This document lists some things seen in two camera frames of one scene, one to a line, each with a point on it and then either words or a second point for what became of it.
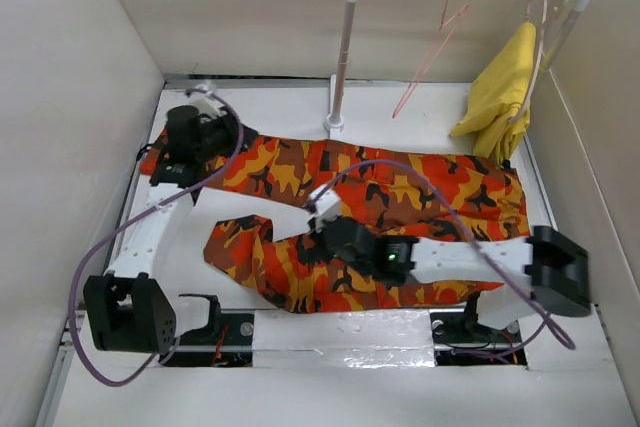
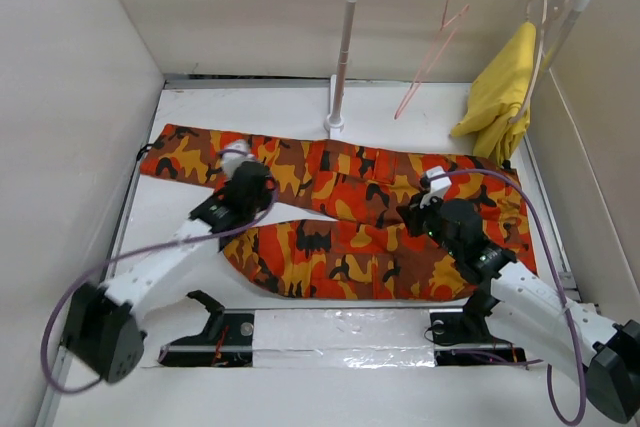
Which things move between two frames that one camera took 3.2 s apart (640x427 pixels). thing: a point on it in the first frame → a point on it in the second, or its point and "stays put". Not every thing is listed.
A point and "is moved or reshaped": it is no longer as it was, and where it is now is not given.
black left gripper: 230,125 → 266,198
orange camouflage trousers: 415,193 is moved or reshaped
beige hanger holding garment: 546,16 stays put
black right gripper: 319,237 → 412,214
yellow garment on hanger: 498,111 stays put
